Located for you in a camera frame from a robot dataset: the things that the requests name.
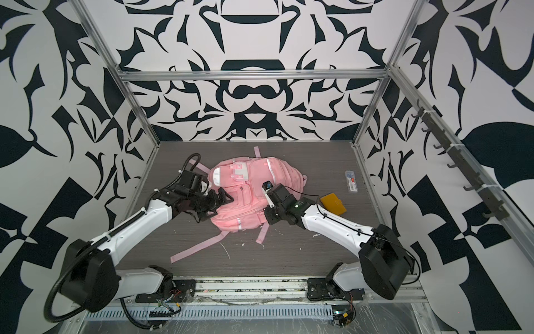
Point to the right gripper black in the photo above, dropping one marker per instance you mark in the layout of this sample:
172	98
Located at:
270	218

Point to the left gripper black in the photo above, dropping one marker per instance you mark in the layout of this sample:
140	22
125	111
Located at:
212	195

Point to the pink student backpack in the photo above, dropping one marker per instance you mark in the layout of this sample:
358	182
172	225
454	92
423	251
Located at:
242	178

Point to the yellow sticky note pad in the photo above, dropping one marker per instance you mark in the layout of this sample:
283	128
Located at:
333	204

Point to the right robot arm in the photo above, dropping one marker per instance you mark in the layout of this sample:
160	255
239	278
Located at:
382	265

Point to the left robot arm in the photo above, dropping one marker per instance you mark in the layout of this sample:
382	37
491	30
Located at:
89	276

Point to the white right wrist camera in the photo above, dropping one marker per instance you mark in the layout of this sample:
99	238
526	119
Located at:
266	187

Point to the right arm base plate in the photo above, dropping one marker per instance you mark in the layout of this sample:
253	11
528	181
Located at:
321	289

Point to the aluminium front rail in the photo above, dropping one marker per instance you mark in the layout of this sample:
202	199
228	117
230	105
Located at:
259	290

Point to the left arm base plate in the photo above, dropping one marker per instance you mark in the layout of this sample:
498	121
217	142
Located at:
175	291

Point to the white perforated cable duct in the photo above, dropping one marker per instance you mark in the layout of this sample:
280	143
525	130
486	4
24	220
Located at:
263	312

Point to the wall hook rack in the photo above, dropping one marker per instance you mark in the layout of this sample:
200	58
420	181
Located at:
465	162

